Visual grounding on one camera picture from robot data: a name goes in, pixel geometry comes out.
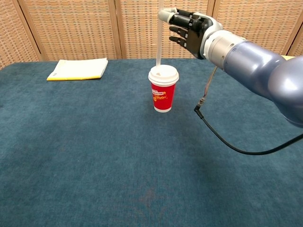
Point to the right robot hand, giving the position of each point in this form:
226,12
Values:
196,30

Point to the clear plastic drinking straw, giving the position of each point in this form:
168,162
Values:
159,42

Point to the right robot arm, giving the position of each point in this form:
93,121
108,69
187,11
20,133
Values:
255,61

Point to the red paper cup white lid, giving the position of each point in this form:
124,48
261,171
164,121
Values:
163,94

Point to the wicker folding screen panel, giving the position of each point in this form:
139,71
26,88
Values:
255,19
298,48
71,28
11,35
139,28

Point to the beige manila folder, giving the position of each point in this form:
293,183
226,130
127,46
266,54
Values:
287,56

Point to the white booklet yellow edge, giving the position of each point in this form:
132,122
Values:
78,69

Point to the blue carpet table cover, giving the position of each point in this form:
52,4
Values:
71,142

